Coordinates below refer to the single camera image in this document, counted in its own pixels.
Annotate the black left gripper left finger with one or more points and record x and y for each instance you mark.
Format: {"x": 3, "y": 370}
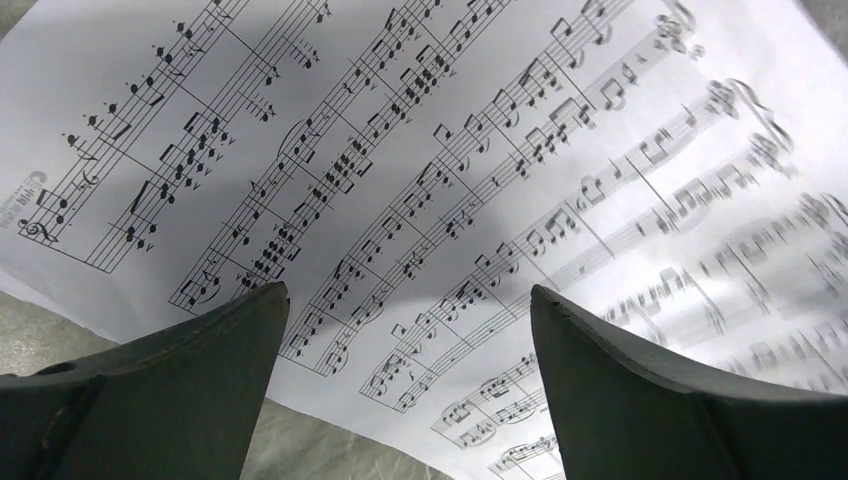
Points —
{"x": 181, "y": 403}

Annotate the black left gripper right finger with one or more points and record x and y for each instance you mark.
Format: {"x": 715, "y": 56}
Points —
{"x": 623, "y": 407}

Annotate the white sheet music paper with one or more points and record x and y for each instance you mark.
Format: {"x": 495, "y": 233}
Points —
{"x": 412, "y": 169}

